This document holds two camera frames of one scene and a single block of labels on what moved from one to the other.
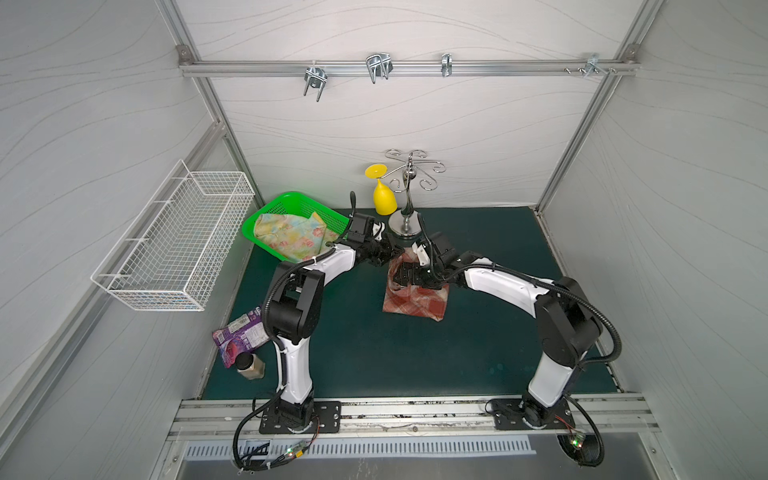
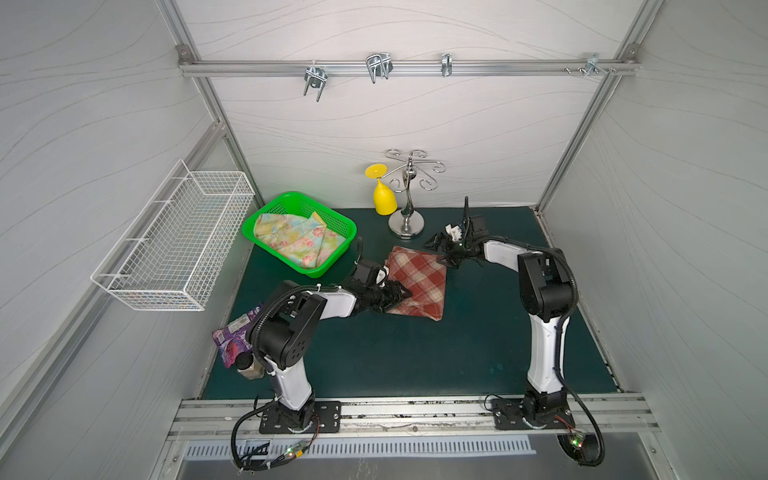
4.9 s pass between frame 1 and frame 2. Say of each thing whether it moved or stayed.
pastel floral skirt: stayed
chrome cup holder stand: stayed
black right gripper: moved
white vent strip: stayed
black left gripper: moved
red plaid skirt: stayed
